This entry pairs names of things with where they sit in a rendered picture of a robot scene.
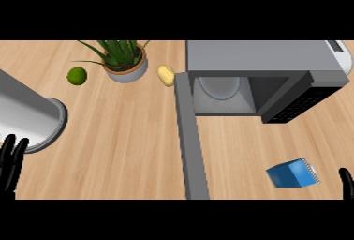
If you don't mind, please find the grey microwave door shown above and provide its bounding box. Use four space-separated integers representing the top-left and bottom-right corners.
172 71 211 201

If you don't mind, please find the green lime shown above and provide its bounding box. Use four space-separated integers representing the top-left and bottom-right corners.
66 67 88 86

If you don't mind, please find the green potted plant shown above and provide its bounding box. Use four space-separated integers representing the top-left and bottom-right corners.
72 40 152 84

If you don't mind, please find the grey microwave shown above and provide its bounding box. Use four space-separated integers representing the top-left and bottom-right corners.
186 40 351 125

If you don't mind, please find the white appliance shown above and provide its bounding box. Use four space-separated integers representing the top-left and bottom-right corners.
324 40 354 76

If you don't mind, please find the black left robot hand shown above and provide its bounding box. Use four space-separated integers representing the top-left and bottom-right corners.
0 134 31 201

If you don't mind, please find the large silver cylinder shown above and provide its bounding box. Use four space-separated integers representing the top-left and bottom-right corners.
0 68 69 155

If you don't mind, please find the blue milk carton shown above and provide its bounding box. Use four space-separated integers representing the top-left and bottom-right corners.
264 157 321 188

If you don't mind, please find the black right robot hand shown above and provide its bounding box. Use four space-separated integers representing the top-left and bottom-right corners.
339 167 354 201

